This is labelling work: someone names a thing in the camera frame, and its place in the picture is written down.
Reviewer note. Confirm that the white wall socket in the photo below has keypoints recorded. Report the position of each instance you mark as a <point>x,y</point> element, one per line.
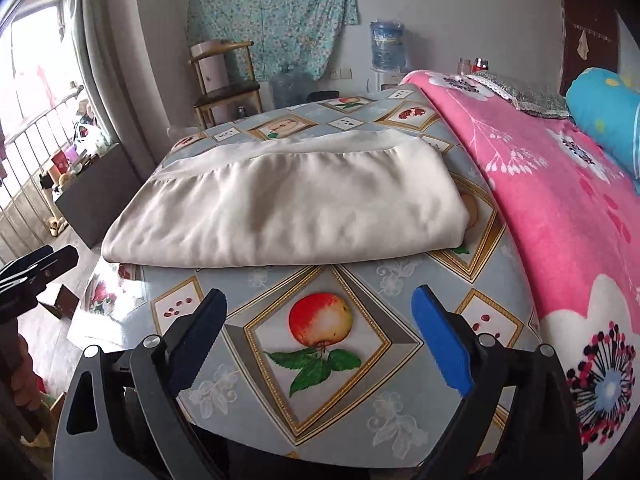
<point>342,73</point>

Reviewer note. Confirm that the dark grey cabinet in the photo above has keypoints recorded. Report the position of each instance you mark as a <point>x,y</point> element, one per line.
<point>100,195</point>

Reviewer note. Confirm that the brown cardboard box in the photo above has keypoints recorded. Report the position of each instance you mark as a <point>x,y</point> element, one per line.
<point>65,300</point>

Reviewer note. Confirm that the dark red wall panel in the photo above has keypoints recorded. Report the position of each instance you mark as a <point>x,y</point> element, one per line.
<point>590,20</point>

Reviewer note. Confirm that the floral wall cloth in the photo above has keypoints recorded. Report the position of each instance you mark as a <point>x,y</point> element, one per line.
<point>280,10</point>

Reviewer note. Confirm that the wooden chair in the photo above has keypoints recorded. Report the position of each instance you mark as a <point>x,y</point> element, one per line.
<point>227,95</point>

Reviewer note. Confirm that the metal window railing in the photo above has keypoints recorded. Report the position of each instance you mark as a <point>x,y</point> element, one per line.
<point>40,117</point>

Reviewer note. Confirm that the grey curtain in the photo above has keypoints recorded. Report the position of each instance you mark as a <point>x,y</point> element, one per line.
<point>110,60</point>

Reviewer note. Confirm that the red gift box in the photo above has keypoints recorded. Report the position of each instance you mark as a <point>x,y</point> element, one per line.
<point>61,161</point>

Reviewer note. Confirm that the white water dispenser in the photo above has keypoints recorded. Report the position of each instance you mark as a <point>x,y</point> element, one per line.
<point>387,79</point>

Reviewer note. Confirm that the pink floral blanket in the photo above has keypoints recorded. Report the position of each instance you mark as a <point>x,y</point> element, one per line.
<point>550,210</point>

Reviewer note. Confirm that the blue patterned pillow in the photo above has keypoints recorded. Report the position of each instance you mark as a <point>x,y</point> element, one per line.
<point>600,100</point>

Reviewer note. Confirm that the fruit print tablecloth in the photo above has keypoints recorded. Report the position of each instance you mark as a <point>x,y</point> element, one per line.
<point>380,360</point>

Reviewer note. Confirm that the clear plastic bag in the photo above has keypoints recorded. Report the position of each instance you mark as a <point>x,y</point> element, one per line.
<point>180,135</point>

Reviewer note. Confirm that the person's left hand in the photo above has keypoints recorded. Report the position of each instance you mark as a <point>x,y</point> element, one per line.
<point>25,375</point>

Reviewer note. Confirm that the blue water bottle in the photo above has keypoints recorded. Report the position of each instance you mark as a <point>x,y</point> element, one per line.
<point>387,45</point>

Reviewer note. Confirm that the clear empty water jug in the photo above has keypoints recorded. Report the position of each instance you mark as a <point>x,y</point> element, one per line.
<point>287,87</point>

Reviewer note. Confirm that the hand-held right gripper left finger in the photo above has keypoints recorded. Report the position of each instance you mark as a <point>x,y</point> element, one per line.
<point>200,345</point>

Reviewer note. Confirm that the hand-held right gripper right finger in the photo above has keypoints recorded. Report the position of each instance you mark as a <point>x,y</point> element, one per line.
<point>445,340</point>

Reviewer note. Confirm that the black bin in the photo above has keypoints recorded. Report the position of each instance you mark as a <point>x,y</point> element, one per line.
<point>322,96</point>

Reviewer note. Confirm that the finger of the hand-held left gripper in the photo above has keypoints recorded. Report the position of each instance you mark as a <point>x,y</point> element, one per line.
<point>40,267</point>

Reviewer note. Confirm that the pink bottle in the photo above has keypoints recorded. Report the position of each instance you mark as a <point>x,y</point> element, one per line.
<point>465,66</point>

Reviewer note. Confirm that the beige shoe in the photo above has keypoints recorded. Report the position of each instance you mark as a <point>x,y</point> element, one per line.
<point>57,226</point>

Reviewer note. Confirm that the cream zip jacket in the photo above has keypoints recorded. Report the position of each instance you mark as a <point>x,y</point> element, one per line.
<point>300,210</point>

